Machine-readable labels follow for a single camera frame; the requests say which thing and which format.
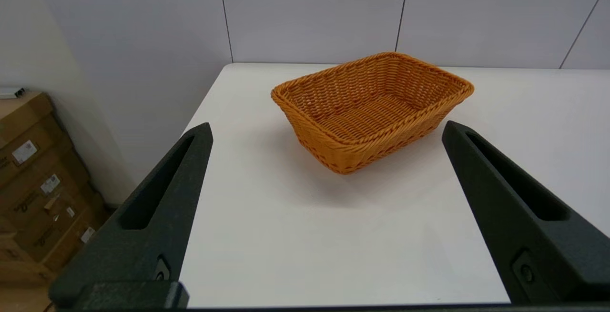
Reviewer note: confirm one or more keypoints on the orange woven wicker basket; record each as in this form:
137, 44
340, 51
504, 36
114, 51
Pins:
367, 116

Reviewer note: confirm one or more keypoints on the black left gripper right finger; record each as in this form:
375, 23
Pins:
538, 250

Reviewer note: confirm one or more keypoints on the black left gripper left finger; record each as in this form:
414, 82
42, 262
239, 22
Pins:
143, 245

